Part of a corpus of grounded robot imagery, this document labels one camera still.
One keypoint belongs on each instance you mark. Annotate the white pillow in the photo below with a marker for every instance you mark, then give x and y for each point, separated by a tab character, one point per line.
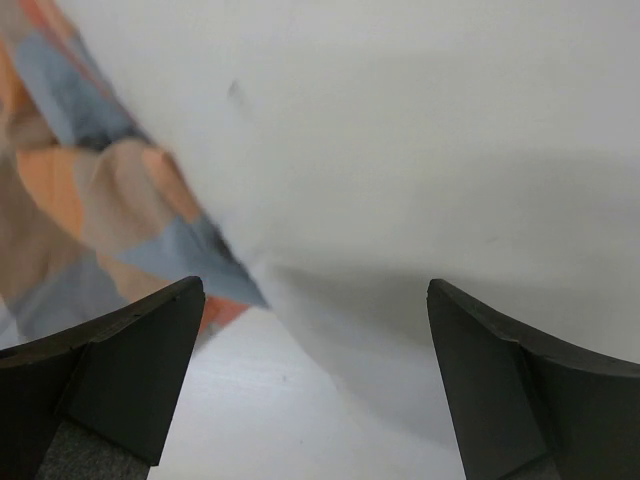
351	151

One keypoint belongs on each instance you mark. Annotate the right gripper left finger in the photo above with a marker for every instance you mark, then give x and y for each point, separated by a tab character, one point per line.
96	401

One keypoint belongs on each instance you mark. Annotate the checkered orange grey pillowcase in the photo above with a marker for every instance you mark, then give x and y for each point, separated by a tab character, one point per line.
93	215

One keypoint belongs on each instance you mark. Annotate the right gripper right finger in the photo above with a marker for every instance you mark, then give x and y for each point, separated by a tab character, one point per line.
527	405

